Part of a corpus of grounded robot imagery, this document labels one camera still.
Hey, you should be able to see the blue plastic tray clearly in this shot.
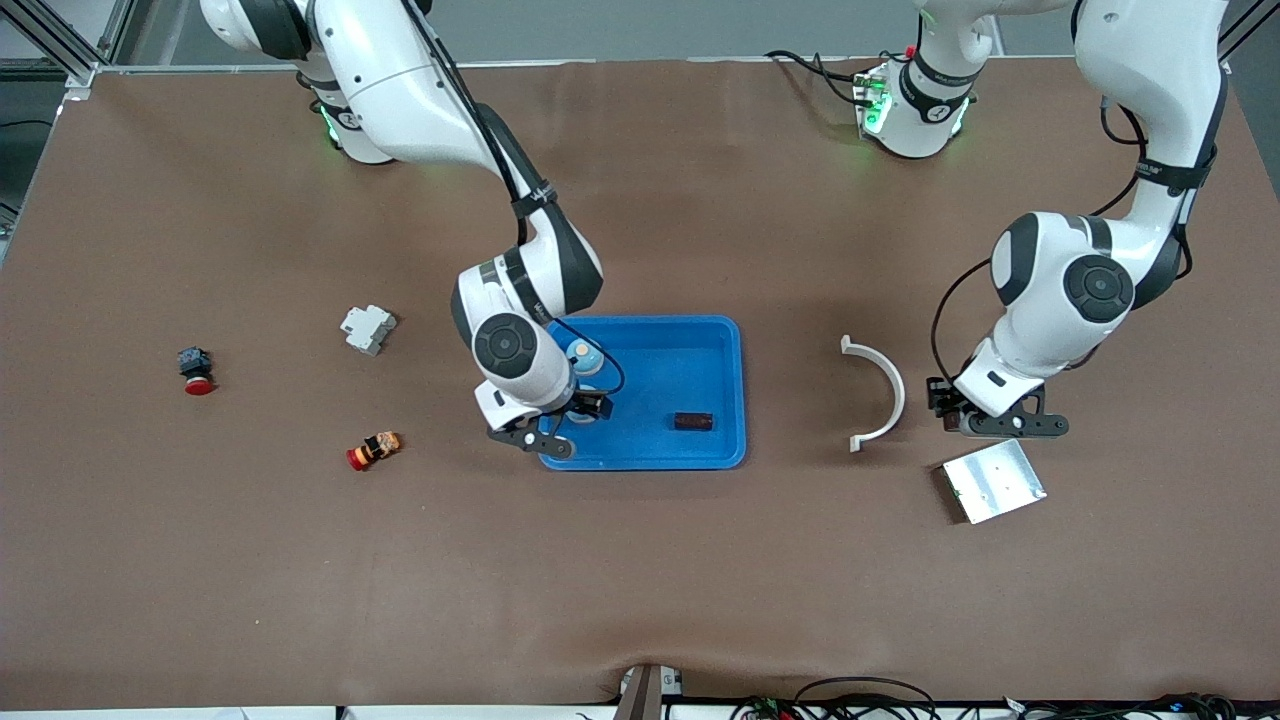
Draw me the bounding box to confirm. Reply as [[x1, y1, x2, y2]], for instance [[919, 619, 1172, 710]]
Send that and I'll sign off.
[[537, 316, 748, 472]]

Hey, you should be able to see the white circuit breaker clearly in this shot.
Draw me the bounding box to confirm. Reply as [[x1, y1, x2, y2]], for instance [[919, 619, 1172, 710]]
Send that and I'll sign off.
[[340, 305, 399, 357]]

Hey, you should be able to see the white half-ring pipe clamp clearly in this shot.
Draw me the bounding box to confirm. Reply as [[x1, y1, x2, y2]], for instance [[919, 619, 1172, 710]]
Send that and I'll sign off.
[[839, 335, 907, 453]]

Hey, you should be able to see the black left base cable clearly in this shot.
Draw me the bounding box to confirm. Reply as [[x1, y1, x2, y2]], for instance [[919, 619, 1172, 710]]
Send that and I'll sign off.
[[765, 48, 871, 106]]

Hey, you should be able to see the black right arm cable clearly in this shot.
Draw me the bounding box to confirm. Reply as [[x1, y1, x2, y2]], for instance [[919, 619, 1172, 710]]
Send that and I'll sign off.
[[400, 0, 626, 401]]

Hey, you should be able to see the aluminium plate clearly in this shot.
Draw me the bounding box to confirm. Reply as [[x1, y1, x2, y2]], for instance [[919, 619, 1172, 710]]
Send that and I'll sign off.
[[940, 438, 1048, 526]]

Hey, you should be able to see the orange emergency stop button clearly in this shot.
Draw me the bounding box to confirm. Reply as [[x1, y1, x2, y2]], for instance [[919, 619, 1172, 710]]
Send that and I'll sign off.
[[346, 431, 404, 472]]

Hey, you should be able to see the brown table mat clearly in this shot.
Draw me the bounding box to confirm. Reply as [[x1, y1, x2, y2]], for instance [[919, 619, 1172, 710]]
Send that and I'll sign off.
[[0, 58, 1280, 713]]

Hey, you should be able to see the aluminium frame profile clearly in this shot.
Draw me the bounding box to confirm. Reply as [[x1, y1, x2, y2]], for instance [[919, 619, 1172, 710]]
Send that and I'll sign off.
[[1225, 0, 1280, 61], [0, 0, 136, 101]]

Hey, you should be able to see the red mushroom push button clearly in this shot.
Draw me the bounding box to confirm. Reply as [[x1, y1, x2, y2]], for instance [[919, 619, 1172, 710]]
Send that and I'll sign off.
[[177, 346, 215, 397]]

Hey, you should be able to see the black cable loop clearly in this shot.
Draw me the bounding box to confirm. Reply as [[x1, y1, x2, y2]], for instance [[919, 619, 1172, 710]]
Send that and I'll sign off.
[[795, 677, 936, 720]]

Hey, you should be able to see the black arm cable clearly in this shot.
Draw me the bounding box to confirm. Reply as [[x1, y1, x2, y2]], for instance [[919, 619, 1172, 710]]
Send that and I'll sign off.
[[400, 0, 626, 401], [928, 100, 1216, 386]]

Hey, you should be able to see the black cable bundle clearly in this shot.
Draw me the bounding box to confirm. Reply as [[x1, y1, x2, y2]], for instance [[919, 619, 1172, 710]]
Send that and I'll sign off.
[[1000, 692, 1280, 720]]

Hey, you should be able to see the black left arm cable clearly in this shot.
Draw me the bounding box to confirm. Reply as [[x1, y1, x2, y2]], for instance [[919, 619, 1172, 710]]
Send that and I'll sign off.
[[928, 100, 1216, 386]]

